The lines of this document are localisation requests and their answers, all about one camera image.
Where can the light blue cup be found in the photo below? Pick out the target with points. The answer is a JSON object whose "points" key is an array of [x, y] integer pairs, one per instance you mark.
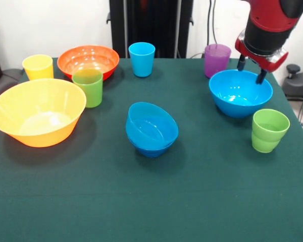
{"points": [[141, 60]]}

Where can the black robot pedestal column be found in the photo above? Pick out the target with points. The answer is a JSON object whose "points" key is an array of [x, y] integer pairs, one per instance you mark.
{"points": [[151, 27]]}

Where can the red-orange bowl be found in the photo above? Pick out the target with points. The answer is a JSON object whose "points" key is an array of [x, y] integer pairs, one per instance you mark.
{"points": [[86, 55]]}

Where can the large blue bowl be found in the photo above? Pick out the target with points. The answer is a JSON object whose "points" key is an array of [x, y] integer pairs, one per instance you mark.
{"points": [[237, 108]]}

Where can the small light blue bowl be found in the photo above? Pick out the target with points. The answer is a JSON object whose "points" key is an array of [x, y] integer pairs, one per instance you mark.
{"points": [[141, 113]]}

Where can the ridged green cup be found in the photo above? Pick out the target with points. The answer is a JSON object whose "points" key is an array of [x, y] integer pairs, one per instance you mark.
{"points": [[265, 143]]}

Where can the large yellow-orange bowl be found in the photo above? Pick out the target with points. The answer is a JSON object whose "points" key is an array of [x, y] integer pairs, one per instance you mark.
{"points": [[40, 136]]}

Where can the grey black stand base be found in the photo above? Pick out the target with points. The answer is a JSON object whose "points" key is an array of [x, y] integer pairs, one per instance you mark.
{"points": [[295, 85], [5, 75]]}

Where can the purple cup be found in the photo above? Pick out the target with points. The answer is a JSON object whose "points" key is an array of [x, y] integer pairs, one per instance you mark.
{"points": [[215, 65]]}

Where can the small dark blue bowl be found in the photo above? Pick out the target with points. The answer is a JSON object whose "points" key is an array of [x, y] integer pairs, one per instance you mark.
{"points": [[151, 151]]}

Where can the yellow cup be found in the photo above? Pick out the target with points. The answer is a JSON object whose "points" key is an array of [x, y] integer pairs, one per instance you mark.
{"points": [[38, 69]]}

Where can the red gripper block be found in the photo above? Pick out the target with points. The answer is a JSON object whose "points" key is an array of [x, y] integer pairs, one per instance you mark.
{"points": [[272, 64]]}

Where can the dark green tablecloth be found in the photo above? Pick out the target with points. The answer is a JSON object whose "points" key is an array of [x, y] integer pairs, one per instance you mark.
{"points": [[151, 189]]}

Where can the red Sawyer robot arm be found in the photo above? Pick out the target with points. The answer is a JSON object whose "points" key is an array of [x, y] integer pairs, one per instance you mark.
{"points": [[267, 25]]}

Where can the smooth green cup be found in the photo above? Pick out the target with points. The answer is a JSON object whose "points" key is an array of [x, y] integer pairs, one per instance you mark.
{"points": [[88, 93]]}

